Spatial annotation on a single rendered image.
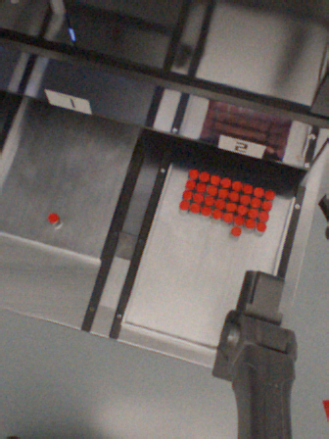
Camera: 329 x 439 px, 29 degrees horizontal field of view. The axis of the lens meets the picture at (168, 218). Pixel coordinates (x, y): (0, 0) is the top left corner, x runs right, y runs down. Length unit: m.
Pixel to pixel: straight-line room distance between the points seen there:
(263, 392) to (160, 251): 0.62
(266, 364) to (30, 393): 1.51
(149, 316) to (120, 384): 0.90
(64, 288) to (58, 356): 0.90
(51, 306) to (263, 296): 0.56
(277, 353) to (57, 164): 0.74
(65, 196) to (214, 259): 0.33
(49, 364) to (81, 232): 0.94
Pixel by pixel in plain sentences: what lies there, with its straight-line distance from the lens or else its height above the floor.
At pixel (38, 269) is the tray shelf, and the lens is 1.30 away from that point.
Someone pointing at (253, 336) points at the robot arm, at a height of 1.38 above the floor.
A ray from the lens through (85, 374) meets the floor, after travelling 2.15.
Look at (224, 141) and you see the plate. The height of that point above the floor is 1.03.
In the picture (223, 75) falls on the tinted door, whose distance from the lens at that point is 1.00.
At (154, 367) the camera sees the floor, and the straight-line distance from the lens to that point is 2.14.
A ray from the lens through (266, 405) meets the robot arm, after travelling 0.70.
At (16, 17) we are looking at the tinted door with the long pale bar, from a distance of 1.05.
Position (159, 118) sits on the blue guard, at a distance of 1.18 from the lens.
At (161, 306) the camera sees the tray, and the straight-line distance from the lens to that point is 1.26.
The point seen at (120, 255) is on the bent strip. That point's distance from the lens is 1.27.
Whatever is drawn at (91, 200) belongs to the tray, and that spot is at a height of 0.88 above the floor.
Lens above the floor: 2.13
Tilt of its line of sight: 75 degrees down
